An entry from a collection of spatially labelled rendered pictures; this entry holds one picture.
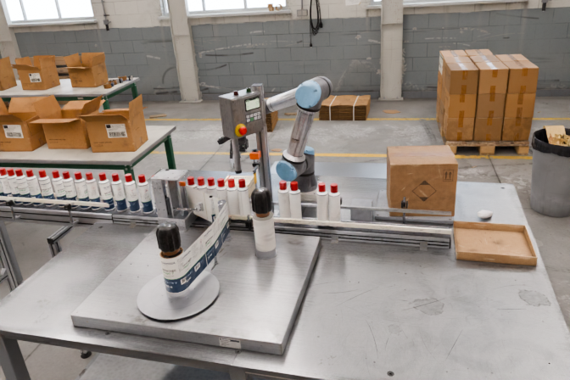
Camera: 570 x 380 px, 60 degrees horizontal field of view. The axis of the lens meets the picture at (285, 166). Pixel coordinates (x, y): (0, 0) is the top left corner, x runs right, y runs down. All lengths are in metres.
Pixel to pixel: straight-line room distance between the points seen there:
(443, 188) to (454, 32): 5.27
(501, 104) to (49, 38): 7.11
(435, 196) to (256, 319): 1.07
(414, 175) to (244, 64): 5.80
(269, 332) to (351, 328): 0.29
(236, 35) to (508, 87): 4.17
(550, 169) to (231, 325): 3.08
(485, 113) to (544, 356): 3.87
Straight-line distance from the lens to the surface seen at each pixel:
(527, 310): 1.98
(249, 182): 2.70
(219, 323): 1.79
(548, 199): 4.38
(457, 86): 5.31
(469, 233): 2.36
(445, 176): 2.36
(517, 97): 5.45
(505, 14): 7.57
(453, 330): 1.83
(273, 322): 1.76
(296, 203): 2.25
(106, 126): 3.85
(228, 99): 2.18
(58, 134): 4.18
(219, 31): 7.91
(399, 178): 2.33
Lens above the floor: 2.01
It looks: 23 degrees down
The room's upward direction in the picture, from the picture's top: 4 degrees counter-clockwise
